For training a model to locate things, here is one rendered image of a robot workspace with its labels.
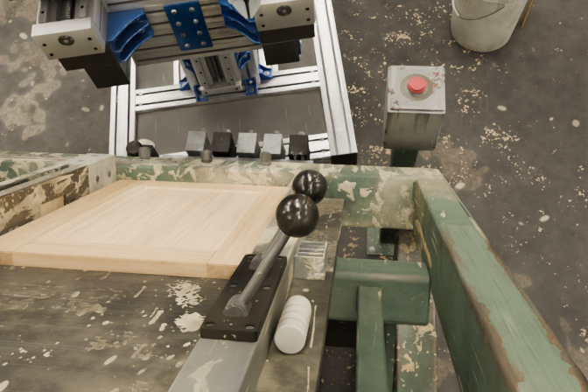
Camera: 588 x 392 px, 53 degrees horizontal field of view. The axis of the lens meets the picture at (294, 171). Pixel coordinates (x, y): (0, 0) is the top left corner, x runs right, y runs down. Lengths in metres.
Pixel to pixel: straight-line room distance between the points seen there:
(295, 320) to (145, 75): 1.81
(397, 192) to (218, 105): 1.09
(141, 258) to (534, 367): 0.49
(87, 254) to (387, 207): 0.63
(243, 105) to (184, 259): 1.41
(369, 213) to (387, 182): 0.07
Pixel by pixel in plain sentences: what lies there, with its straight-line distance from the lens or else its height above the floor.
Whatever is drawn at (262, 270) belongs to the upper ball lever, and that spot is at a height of 1.50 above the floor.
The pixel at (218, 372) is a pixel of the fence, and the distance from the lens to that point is 0.47.
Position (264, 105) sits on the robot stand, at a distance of 2.13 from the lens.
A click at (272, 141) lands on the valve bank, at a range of 1.42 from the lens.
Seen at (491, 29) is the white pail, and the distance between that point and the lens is 2.43.
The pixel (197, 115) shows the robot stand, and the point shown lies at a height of 0.21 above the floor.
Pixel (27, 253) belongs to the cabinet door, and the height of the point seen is 1.28.
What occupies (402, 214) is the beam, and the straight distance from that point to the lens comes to 1.22.
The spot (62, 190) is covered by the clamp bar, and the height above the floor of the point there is 1.09.
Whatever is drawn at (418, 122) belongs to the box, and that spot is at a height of 0.88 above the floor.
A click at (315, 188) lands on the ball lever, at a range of 0.61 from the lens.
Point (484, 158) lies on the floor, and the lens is 2.29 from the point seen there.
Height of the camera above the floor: 2.00
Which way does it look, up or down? 64 degrees down
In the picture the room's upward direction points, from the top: 11 degrees counter-clockwise
